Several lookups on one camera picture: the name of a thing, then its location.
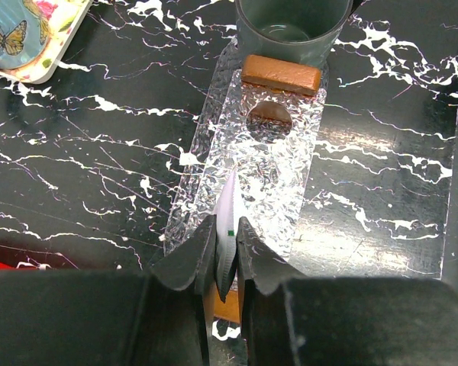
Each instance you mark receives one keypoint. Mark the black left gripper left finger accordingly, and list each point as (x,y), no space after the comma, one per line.
(70,317)

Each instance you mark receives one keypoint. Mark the white toothpaste tube red cap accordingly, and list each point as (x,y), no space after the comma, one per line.
(226,243)

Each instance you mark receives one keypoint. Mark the clear glass tray wooden handles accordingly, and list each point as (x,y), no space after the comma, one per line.
(268,137)

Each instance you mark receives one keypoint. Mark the floral placemat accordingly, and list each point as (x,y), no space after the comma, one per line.
(64,18)

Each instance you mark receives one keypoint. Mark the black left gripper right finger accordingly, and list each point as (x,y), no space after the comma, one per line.
(288,318)

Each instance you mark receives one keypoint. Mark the dark grey mug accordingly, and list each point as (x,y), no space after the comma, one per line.
(297,31)

